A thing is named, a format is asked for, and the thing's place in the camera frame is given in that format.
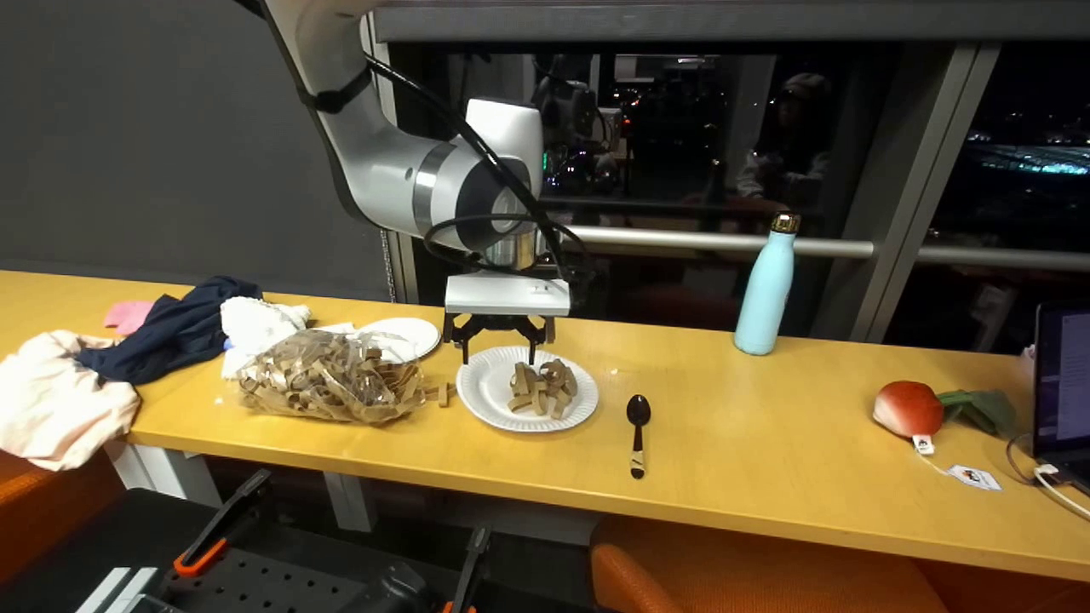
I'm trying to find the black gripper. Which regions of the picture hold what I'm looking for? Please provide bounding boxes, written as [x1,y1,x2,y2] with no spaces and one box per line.
[440,314,558,368]

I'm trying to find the tan rubber band pile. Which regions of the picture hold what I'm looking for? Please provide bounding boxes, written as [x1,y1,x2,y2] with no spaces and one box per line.
[506,355,588,419]

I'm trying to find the clear bag of snacks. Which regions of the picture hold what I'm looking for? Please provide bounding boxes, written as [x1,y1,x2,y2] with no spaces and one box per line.
[237,327,437,429]

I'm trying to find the white round ceramic plate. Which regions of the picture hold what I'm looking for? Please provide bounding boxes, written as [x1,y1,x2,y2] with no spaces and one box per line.
[452,343,605,435]

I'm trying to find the black spoon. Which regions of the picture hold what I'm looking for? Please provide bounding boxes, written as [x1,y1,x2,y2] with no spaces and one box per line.
[624,392,656,485]

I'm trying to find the white table support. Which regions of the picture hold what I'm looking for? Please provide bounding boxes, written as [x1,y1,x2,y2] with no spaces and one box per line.
[105,440,224,506]
[320,472,380,537]

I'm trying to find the silver metal window railing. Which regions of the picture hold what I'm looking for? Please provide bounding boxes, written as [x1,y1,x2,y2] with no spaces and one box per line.
[558,221,1090,277]

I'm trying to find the white crumpled cloth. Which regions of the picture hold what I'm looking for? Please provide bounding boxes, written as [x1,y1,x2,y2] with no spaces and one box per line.
[217,292,316,381]

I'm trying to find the light blue water bottle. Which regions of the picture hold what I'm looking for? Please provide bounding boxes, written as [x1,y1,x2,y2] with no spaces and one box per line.
[733,210,803,361]

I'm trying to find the navy blue cloth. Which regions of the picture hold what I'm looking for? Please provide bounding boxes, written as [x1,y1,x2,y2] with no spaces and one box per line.
[71,272,265,387]

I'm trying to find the black perforated robot stand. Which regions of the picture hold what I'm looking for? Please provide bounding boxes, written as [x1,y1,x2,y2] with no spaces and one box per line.
[0,486,380,613]

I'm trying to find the orange chair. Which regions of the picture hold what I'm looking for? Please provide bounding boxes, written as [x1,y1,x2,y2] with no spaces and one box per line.
[591,540,951,613]

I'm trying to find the pink sticky note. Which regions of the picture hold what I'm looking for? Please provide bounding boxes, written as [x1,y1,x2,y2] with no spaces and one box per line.
[104,295,156,338]

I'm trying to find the red round plush toy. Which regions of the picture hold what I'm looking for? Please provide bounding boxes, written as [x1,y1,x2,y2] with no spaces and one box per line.
[868,377,949,442]

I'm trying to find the grey slanted window beam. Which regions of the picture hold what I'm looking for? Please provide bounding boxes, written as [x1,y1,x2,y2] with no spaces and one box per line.
[850,45,1001,343]

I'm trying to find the pale pink cloth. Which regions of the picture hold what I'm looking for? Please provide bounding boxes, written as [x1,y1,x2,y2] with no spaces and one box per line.
[0,327,145,472]

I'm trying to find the green leaf-shaped cloth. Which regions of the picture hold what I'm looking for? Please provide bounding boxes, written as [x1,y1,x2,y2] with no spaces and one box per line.
[936,387,1022,442]

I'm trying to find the white printed tag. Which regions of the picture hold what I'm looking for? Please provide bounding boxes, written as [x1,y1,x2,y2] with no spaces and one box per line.
[951,460,1004,496]

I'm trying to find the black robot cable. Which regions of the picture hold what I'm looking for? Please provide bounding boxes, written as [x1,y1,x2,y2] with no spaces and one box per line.
[368,56,597,289]

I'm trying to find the black clamp with orange handle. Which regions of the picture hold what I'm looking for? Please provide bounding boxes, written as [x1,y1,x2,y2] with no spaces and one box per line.
[167,466,278,581]
[440,523,494,613]

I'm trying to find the white cable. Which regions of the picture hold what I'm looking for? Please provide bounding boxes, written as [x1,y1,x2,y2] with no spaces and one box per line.
[1001,435,1090,523]

